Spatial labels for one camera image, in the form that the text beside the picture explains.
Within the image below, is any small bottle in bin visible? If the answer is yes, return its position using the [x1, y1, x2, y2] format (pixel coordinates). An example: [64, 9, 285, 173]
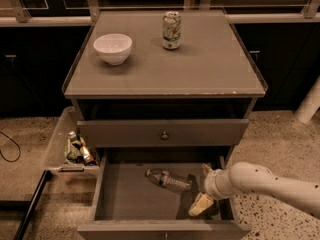
[79, 137, 95, 165]

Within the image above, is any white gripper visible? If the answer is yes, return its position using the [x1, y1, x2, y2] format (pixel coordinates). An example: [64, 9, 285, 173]
[189, 164, 233, 216]

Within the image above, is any clear plastic storage bin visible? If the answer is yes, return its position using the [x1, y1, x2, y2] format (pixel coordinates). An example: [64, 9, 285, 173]
[44, 106, 99, 179]

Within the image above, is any black floor cable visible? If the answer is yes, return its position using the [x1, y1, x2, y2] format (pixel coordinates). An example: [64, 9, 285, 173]
[0, 130, 22, 163]

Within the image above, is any green white soda can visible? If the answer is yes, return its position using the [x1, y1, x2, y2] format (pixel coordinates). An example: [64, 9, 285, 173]
[162, 11, 181, 50]

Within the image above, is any grey top drawer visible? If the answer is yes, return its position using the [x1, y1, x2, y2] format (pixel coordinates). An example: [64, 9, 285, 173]
[77, 119, 249, 147]

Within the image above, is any metal railing frame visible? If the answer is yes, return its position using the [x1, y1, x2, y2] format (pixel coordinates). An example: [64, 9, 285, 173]
[0, 0, 320, 26]

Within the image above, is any grey drawer cabinet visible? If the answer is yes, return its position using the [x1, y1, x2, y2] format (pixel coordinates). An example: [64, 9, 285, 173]
[61, 9, 269, 240]

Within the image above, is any black floor rail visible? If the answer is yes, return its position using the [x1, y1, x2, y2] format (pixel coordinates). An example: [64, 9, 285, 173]
[13, 170, 52, 240]

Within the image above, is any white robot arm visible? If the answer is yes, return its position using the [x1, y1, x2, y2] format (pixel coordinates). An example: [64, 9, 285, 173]
[189, 162, 320, 218]

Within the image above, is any grey open middle drawer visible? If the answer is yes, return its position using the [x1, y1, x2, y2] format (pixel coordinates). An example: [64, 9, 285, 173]
[78, 148, 251, 240]

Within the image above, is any white ceramic bowl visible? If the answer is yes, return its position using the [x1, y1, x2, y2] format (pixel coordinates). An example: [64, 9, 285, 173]
[93, 34, 132, 65]

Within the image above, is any clear plastic water bottle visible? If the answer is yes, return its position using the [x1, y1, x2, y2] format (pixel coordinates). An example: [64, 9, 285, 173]
[145, 168, 192, 193]

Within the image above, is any brass top drawer knob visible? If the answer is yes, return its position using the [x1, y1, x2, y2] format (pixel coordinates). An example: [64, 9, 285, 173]
[161, 132, 169, 141]

